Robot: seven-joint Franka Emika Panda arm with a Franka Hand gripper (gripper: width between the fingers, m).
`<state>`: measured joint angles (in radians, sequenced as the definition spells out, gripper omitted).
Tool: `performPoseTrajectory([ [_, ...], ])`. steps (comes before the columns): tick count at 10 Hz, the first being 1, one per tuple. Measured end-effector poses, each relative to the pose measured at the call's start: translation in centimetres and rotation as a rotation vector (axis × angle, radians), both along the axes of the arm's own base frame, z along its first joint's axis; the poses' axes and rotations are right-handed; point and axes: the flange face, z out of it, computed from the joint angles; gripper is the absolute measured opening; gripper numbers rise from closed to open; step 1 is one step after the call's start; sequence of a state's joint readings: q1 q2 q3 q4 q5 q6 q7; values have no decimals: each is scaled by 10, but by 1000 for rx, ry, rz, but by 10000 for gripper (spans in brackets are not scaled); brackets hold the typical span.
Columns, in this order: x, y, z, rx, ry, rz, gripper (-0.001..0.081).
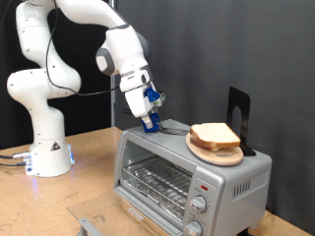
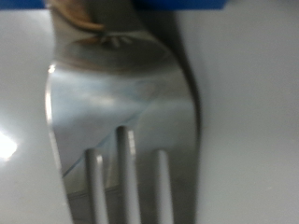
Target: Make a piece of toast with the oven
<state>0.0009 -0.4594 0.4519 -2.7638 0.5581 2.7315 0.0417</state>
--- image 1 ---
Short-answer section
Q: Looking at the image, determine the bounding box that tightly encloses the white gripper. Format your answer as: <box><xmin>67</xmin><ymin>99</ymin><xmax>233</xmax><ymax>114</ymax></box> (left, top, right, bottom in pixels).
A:
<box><xmin>119</xmin><ymin>67</ymin><xmax>156</xmax><ymax>130</ymax></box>

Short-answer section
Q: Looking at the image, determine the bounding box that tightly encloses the slotted spatula with blue block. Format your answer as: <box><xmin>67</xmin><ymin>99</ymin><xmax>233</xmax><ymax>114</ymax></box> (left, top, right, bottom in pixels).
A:
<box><xmin>121</xmin><ymin>107</ymin><xmax>192</xmax><ymax>136</ymax></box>

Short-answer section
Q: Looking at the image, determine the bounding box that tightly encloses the glass oven door with handle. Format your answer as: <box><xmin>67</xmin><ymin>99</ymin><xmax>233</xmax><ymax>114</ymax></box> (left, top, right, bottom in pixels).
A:
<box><xmin>67</xmin><ymin>186</ymin><xmax>185</xmax><ymax>236</ymax></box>

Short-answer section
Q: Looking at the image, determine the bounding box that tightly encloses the silver oven knob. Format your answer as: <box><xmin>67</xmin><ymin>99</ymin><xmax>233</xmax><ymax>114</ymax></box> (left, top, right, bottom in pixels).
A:
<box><xmin>184</xmin><ymin>220</ymin><xmax>204</xmax><ymax>236</ymax></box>
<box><xmin>190</xmin><ymin>195</ymin><xmax>209</xmax><ymax>214</ymax></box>

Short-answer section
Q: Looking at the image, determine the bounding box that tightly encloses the silver toaster oven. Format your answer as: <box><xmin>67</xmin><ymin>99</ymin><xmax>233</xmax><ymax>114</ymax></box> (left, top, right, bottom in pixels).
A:
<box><xmin>112</xmin><ymin>118</ymin><xmax>274</xmax><ymax>236</ymax></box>

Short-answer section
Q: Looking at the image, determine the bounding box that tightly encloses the vertical metal pole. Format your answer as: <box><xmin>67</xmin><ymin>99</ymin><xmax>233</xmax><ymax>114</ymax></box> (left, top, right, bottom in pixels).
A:
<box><xmin>108</xmin><ymin>0</ymin><xmax>117</xmax><ymax>128</ymax></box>

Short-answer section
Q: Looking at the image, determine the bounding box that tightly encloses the bread slice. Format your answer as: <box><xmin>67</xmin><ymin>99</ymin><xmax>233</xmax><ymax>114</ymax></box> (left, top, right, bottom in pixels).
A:
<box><xmin>190</xmin><ymin>122</ymin><xmax>242</xmax><ymax>149</ymax></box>
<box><xmin>189</xmin><ymin>136</ymin><xmax>221</xmax><ymax>152</ymax></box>

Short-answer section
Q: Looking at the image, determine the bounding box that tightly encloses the round wooden plate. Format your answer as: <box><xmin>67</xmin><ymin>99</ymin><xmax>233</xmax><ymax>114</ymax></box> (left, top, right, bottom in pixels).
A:
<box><xmin>185</xmin><ymin>132</ymin><xmax>244</xmax><ymax>167</ymax></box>

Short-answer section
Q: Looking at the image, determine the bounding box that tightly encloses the dark grey backdrop curtain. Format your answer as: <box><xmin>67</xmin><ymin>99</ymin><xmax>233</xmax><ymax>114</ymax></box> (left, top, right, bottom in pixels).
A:
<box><xmin>115</xmin><ymin>0</ymin><xmax>315</xmax><ymax>235</ymax></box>

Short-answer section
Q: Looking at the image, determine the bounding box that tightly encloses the black metal bookend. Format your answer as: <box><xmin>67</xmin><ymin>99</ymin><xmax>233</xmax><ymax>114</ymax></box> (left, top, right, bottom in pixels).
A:
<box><xmin>226</xmin><ymin>86</ymin><xmax>257</xmax><ymax>157</ymax></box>

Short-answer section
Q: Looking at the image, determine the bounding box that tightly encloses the black backdrop curtain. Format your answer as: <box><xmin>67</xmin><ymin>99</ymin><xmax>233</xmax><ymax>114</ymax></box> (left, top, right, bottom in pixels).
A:
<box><xmin>0</xmin><ymin>0</ymin><xmax>112</xmax><ymax>150</ymax></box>

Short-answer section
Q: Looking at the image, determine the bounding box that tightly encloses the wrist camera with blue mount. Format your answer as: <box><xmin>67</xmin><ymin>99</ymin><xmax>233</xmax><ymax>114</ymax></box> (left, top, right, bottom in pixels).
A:
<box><xmin>144</xmin><ymin>87</ymin><xmax>166</xmax><ymax>107</ymax></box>

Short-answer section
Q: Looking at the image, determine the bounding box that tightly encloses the wire oven rack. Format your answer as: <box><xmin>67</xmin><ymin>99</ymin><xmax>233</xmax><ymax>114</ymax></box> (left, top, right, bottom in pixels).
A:
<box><xmin>121</xmin><ymin>155</ymin><xmax>194</xmax><ymax>224</ymax></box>

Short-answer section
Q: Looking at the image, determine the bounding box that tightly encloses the robot base cable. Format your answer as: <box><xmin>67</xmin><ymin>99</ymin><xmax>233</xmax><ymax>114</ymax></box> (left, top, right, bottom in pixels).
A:
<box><xmin>0</xmin><ymin>150</ymin><xmax>32</xmax><ymax>160</ymax></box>
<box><xmin>0</xmin><ymin>160</ymin><xmax>28</xmax><ymax>168</ymax></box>

